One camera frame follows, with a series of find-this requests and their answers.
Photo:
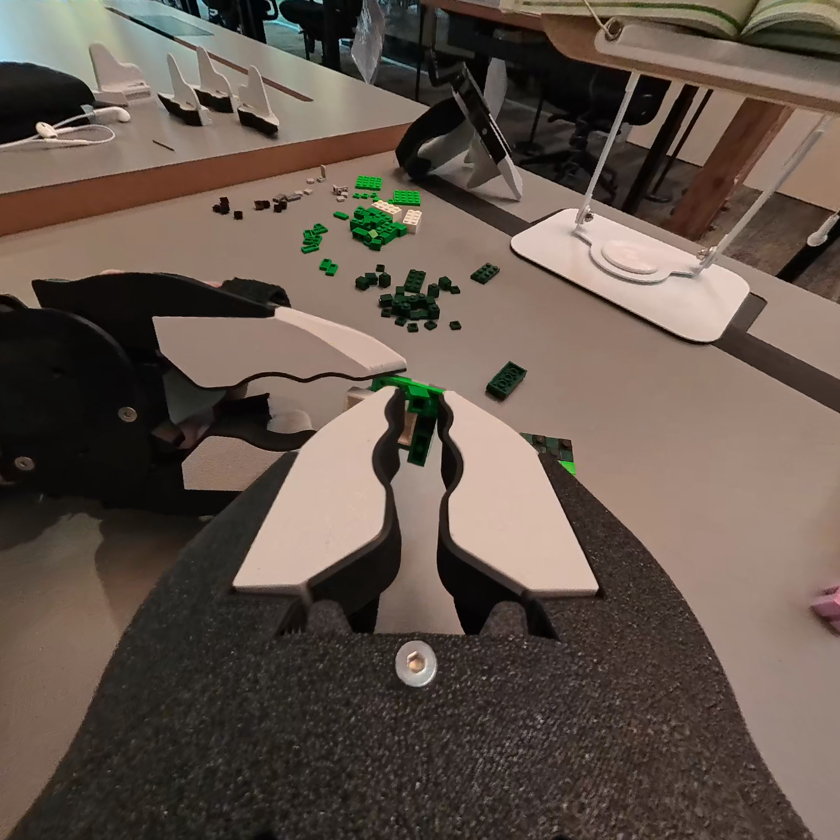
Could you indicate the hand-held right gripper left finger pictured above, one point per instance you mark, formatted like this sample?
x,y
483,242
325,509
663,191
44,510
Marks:
x,y
328,499

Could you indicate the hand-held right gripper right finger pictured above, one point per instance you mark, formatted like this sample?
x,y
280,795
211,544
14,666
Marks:
x,y
512,512

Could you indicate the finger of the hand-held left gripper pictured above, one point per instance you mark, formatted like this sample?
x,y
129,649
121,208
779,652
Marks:
x,y
223,469
282,344

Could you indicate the green mosaic lego block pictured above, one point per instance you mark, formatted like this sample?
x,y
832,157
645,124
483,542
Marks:
x,y
551,449

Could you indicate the green and white lego assembly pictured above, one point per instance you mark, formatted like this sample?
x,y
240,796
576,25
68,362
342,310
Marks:
x,y
420,410

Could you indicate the dark green two-by-four lego brick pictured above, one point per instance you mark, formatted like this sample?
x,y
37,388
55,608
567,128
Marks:
x,y
506,379

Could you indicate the pile of dark green lego pieces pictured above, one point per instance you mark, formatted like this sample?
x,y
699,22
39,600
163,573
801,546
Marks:
x,y
413,305

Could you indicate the pile of bright green lego pieces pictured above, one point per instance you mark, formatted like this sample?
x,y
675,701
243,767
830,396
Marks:
x,y
367,229

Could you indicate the scatter of black lego pieces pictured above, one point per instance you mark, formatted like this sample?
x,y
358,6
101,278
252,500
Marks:
x,y
225,205

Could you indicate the scatter of grey lego pieces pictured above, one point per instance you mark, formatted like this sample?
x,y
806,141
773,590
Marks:
x,y
340,190

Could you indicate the white lego brick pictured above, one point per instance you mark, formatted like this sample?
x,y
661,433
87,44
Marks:
x,y
412,220
387,210

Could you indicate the bright green square lego plate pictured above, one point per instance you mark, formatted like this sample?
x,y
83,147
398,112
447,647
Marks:
x,y
368,182
407,197

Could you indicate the dark green two-by-three lego brick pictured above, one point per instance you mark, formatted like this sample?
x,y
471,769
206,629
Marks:
x,y
484,273

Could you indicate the pink lego pig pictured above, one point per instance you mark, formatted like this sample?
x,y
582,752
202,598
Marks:
x,y
828,610

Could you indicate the spare white finger part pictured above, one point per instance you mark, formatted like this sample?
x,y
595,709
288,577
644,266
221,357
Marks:
x,y
210,79
111,69
254,98
178,85

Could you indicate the spare black and white gripper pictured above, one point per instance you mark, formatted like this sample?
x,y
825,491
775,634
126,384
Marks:
x,y
485,170

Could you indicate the black cloth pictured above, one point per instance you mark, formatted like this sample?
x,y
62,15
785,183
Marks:
x,y
39,92

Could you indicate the black office chair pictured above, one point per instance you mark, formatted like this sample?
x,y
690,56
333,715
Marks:
x,y
321,26
590,131

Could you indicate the wooden table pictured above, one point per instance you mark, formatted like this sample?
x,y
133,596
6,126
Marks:
x,y
728,164

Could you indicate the open instruction book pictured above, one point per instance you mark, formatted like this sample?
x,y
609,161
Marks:
x,y
774,19

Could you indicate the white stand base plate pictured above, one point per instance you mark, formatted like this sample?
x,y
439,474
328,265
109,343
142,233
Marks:
x,y
656,295

